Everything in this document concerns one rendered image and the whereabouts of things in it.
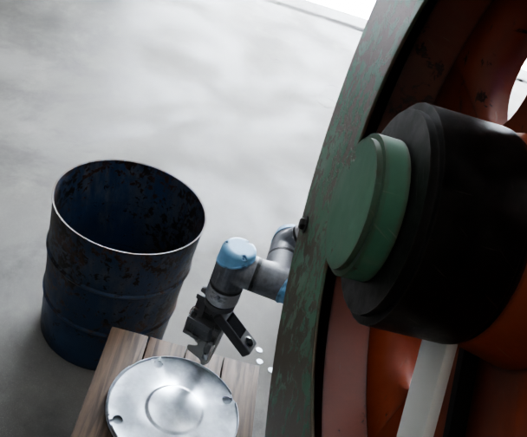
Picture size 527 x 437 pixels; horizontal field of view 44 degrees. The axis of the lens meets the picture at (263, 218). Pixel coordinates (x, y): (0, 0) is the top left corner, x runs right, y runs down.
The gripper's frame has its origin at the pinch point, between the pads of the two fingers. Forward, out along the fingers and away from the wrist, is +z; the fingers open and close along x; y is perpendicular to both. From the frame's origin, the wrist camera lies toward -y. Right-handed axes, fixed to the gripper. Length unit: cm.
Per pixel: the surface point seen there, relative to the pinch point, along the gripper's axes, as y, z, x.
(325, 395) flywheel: -23, -66, 56
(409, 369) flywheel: -29, -74, 55
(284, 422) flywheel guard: -21, -63, 59
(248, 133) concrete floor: 55, 38, -182
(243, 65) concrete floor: 91, 38, -258
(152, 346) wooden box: 13.7, 3.1, 1.3
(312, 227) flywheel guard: -14, -74, 40
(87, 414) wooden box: 15.1, 3.1, 25.9
